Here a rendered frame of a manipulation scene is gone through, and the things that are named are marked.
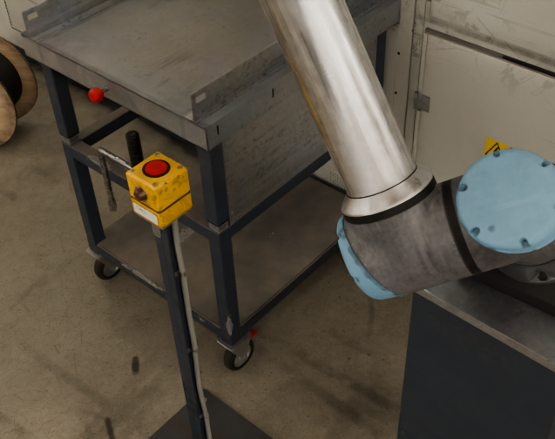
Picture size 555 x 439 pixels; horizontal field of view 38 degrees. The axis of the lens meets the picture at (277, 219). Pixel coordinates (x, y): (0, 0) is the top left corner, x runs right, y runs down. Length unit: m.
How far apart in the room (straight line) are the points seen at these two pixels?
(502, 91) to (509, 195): 0.85
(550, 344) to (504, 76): 0.79
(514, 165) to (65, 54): 1.13
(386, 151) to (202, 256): 1.22
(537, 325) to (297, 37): 0.63
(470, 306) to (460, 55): 0.78
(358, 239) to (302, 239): 1.12
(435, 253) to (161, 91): 0.79
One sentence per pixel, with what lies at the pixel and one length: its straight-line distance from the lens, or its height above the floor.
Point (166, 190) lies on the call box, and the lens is 1.45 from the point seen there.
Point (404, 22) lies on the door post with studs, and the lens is 2.11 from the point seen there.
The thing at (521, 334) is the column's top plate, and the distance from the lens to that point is 1.41.
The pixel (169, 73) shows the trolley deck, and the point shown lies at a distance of 1.83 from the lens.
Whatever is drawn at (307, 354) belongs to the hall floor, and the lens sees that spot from 2.30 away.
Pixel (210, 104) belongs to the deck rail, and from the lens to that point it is 1.68.
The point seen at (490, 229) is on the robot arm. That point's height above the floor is 1.02.
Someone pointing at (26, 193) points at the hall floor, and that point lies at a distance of 2.96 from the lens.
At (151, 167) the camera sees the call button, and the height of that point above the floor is 0.91.
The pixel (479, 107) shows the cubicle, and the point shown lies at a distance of 2.07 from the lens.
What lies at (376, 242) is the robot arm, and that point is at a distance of 1.22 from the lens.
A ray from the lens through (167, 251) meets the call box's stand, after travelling 1.58.
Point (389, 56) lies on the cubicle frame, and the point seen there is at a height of 0.68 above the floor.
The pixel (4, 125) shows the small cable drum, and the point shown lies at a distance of 3.11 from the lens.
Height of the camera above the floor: 1.80
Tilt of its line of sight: 42 degrees down
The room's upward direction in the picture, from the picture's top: 3 degrees counter-clockwise
